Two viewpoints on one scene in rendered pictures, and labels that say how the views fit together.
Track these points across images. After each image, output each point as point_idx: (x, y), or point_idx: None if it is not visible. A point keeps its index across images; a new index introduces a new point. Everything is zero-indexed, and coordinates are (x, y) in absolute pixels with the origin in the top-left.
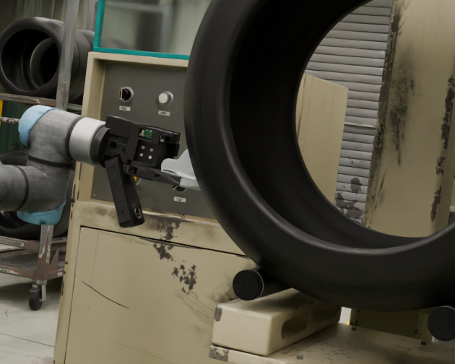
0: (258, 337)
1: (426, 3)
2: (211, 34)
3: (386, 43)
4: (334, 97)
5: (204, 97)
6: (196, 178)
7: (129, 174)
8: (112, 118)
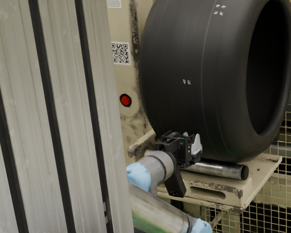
0: (250, 189)
1: (142, 0)
2: (238, 70)
3: None
4: None
5: (240, 102)
6: (227, 143)
7: (187, 167)
8: (170, 145)
